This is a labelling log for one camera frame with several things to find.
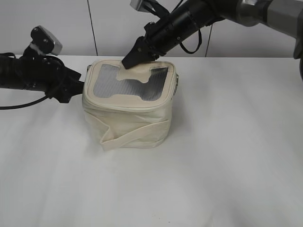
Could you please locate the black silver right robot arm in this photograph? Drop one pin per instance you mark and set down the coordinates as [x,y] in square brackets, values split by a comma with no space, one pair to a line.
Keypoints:
[285,16]

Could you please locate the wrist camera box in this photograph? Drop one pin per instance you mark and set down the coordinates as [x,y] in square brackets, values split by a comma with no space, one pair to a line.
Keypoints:
[44,42]
[140,5]

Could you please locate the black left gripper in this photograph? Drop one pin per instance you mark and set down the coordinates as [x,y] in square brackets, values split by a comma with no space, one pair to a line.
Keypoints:
[48,74]

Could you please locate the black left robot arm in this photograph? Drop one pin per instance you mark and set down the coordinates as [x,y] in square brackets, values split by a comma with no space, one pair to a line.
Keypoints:
[11,72]

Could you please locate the cream fabric zipper bag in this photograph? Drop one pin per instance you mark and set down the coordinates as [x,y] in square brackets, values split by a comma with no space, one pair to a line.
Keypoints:
[129,108]

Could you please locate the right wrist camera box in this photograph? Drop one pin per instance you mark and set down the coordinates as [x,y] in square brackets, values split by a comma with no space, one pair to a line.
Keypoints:
[140,5]

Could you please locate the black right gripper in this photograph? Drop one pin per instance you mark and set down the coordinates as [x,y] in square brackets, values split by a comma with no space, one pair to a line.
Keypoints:
[163,36]

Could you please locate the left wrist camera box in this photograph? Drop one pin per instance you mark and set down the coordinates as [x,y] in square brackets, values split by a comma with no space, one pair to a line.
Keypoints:
[44,42]

